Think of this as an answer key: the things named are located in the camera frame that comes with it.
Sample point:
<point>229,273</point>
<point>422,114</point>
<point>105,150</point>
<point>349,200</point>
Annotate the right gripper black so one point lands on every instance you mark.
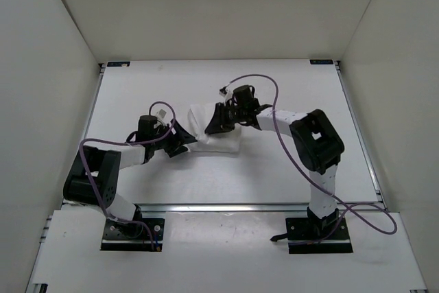
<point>219,123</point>

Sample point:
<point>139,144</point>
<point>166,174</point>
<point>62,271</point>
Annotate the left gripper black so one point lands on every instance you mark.
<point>180,137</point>

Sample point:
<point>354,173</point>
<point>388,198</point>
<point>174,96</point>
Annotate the white pleated skirt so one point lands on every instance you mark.
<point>198,118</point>

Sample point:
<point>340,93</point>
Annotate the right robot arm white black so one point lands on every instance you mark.
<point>318,145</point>

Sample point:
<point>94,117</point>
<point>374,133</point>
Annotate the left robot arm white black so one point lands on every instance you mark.
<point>94,174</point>

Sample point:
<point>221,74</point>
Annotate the left blue corner label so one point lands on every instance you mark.
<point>118,64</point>

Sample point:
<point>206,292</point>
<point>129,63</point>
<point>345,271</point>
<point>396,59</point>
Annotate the blue corner label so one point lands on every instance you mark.
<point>118,64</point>
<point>321,62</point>

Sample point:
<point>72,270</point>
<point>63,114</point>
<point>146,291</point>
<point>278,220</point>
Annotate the right blue corner label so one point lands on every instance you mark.
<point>321,62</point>

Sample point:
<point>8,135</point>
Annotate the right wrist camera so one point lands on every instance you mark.
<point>226,93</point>

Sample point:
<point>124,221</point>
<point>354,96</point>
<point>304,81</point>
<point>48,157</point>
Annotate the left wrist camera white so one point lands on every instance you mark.
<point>161,114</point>

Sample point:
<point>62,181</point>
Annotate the aluminium front table rail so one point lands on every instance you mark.
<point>223,208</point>

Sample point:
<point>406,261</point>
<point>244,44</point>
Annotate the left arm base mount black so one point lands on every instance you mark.
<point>133,237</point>

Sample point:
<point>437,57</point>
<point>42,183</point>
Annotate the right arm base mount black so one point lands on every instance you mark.
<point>313,235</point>

